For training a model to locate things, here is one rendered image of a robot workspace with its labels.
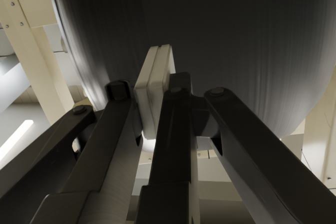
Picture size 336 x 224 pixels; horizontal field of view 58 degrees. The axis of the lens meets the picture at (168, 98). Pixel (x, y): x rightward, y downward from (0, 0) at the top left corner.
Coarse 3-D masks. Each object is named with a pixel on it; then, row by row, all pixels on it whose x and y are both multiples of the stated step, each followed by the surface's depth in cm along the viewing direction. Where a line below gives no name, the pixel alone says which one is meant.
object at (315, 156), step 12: (324, 96) 59; (312, 108) 67; (324, 108) 60; (312, 120) 68; (324, 120) 61; (312, 132) 69; (324, 132) 62; (312, 144) 70; (324, 144) 63; (312, 156) 71; (324, 156) 64; (312, 168) 72; (324, 168) 65; (324, 180) 67
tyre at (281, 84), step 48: (96, 0) 27; (144, 0) 26; (192, 0) 26; (240, 0) 26; (288, 0) 26; (96, 48) 29; (144, 48) 28; (192, 48) 28; (240, 48) 28; (288, 48) 28; (96, 96) 35; (240, 96) 32; (288, 96) 32; (144, 144) 40
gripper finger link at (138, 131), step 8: (136, 80) 17; (136, 104) 14; (96, 112) 14; (136, 112) 14; (96, 120) 14; (136, 120) 14; (88, 128) 13; (136, 128) 14; (80, 136) 14; (88, 136) 14; (136, 136) 14; (80, 144) 14
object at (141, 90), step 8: (152, 48) 20; (152, 56) 18; (144, 64) 17; (152, 64) 17; (144, 72) 16; (152, 72) 16; (144, 80) 15; (136, 88) 14; (144, 88) 14; (136, 96) 14; (144, 96) 14; (144, 104) 15; (144, 112) 15; (152, 112) 15; (144, 120) 15; (152, 120) 15; (144, 128) 15; (152, 128) 15; (144, 136) 15; (152, 136) 15
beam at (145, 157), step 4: (144, 152) 99; (148, 152) 99; (200, 152) 99; (204, 152) 99; (208, 152) 99; (212, 152) 99; (140, 156) 101; (144, 156) 101; (148, 156) 100; (152, 156) 100; (200, 156) 100; (204, 156) 100; (208, 156) 100; (212, 156) 100; (140, 160) 102; (144, 160) 102; (148, 160) 101
